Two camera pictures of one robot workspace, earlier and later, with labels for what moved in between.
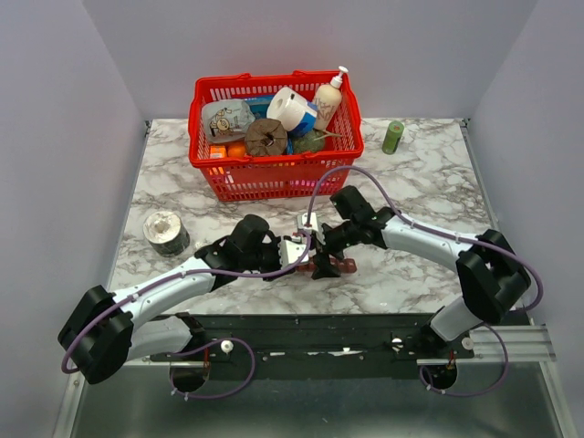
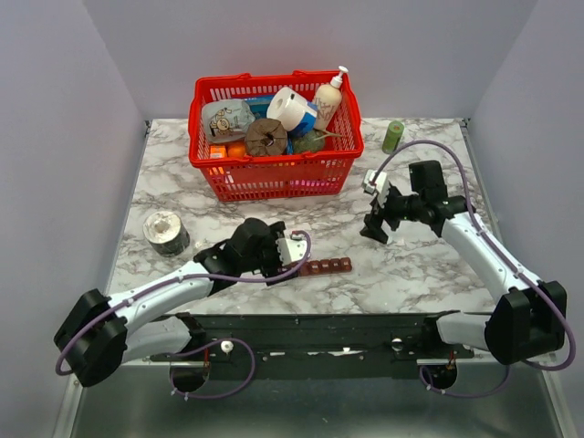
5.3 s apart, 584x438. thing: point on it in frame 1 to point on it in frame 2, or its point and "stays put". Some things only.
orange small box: (217, 151) stays put
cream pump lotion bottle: (328, 99) stays put
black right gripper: (323, 266) to (373, 222)
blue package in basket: (259, 106) stays put
